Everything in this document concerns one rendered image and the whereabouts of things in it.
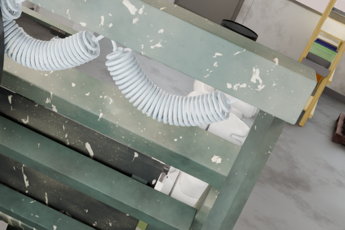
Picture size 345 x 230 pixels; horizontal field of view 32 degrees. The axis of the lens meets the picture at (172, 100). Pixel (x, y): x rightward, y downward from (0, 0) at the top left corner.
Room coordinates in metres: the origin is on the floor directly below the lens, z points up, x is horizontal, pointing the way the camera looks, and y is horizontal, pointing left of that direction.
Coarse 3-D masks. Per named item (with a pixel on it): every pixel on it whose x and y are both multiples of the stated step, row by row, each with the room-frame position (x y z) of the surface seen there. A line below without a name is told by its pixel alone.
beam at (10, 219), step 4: (0, 212) 2.20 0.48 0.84; (0, 216) 2.23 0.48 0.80; (4, 216) 2.20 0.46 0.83; (8, 216) 2.20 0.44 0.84; (4, 220) 2.25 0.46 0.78; (8, 220) 2.23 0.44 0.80; (12, 220) 2.20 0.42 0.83; (16, 220) 2.19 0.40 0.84; (12, 224) 2.25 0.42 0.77; (16, 224) 2.23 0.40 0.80; (20, 224) 2.21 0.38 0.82; (24, 224) 2.19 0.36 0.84; (20, 228) 2.25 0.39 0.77; (24, 228) 2.23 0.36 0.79; (28, 228) 2.21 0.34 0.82; (32, 228) 2.19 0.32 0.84
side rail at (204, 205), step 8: (208, 184) 1.60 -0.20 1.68; (208, 192) 1.49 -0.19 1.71; (216, 192) 1.49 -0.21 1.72; (200, 200) 1.60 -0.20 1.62; (208, 200) 1.47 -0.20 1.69; (200, 208) 1.49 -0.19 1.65; (208, 208) 1.46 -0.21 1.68; (200, 216) 1.51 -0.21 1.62; (192, 224) 1.57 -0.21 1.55; (200, 224) 1.55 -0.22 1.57
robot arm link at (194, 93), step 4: (192, 92) 2.25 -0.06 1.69; (196, 92) 2.25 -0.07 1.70; (200, 92) 2.25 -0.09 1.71; (188, 96) 2.24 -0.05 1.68; (192, 96) 2.23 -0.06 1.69; (200, 108) 2.18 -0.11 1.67; (200, 112) 2.17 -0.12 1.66; (188, 120) 2.14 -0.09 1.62; (204, 120) 2.16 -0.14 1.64; (208, 124) 2.16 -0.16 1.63; (204, 128) 2.17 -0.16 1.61
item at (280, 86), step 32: (32, 0) 1.15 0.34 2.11; (64, 0) 1.15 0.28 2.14; (96, 0) 1.15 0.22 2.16; (128, 0) 1.15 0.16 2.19; (160, 0) 1.22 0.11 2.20; (96, 32) 1.15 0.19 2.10; (128, 32) 1.14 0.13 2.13; (160, 32) 1.14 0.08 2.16; (192, 32) 1.14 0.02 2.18; (224, 32) 1.19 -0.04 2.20; (192, 64) 1.14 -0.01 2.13; (224, 64) 1.14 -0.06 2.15; (256, 64) 1.13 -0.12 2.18; (288, 64) 1.16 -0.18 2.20; (256, 96) 1.13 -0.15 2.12; (288, 96) 1.13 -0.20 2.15; (256, 128) 1.16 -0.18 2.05; (256, 160) 1.14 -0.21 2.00; (224, 192) 1.14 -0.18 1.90; (224, 224) 1.11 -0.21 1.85
